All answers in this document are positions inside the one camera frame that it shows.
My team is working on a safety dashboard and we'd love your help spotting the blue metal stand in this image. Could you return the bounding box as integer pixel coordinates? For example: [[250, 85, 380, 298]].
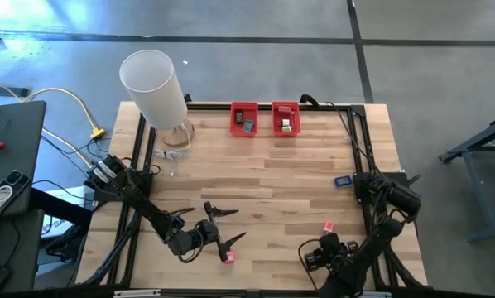
[[439, 113, 495, 243]]

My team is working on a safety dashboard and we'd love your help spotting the red plastic basket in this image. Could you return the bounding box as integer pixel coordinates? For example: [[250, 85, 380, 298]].
[[229, 102, 259, 138], [272, 101, 302, 137]]

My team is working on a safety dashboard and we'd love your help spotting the long black cable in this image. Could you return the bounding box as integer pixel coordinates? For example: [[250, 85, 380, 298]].
[[299, 94, 379, 177]]

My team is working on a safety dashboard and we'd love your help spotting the dark grey side table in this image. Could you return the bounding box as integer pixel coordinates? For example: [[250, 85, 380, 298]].
[[0, 100, 47, 216]]

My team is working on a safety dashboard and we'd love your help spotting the white lamp cable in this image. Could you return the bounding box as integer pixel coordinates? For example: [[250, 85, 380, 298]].
[[153, 122, 193, 178]]

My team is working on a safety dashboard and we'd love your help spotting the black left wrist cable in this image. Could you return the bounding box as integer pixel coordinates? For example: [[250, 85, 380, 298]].
[[176, 229, 209, 265]]

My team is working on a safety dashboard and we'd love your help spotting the smartphone in black case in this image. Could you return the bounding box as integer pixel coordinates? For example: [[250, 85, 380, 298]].
[[0, 169, 31, 221]]

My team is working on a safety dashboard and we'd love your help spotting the black power strip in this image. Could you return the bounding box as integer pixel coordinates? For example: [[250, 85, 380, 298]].
[[0, 85, 30, 99]]

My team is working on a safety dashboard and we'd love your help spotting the black aluminium table frame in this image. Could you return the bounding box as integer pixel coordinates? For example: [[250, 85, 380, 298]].
[[76, 102, 430, 298]]

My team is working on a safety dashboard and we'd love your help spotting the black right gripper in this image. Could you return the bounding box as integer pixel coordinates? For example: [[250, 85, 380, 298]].
[[304, 232, 359, 272]]

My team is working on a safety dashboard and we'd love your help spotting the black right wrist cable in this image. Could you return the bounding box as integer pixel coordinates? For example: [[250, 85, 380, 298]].
[[297, 238, 329, 291]]

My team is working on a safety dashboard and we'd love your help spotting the yellow extension cable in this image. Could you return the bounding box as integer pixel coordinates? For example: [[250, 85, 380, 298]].
[[0, 70, 107, 167]]

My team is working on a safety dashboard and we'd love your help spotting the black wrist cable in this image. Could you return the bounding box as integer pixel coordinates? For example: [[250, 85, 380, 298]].
[[297, 238, 329, 291], [176, 229, 209, 265]]

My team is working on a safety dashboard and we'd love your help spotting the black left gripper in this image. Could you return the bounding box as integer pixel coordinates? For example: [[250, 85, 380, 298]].
[[191, 201, 248, 262]]

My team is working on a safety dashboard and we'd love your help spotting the white printed box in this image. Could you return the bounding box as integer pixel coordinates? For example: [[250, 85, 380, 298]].
[[40, 185, 92, 241]]

